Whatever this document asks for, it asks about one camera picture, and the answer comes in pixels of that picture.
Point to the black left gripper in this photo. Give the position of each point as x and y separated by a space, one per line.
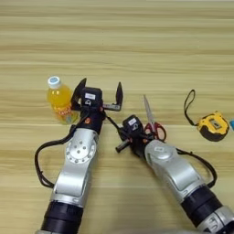
93 120

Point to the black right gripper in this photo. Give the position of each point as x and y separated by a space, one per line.
138 144

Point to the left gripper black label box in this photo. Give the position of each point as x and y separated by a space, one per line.
90 97

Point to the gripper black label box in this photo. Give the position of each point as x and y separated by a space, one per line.
90 97
132 123

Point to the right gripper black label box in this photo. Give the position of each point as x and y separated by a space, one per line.
132 123

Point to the orange juice bottle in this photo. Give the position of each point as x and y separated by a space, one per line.
61 100

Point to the yellow black tape measure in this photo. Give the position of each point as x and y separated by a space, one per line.
213 126

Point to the small blue object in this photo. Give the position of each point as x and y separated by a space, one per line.
232 125

